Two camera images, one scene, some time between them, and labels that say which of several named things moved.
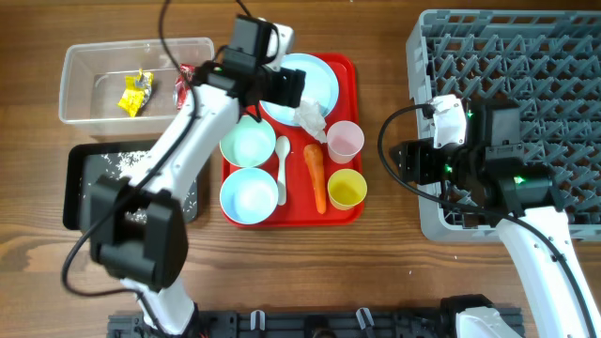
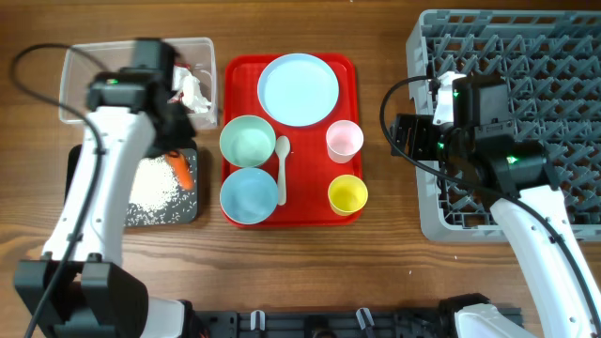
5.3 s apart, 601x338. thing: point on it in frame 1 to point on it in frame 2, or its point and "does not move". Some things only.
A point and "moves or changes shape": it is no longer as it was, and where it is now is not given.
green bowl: (247, 143) does not move
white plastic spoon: (283, 148) does not move
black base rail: (294, 324) does not move
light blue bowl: (249, 195) does not move
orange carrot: (314, 156) moves or changes shape
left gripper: (290, 86) to (185, 130)
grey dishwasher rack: (546, 62) does not move
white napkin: (310, 115) moves or changes shape
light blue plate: (320, 88) does not move
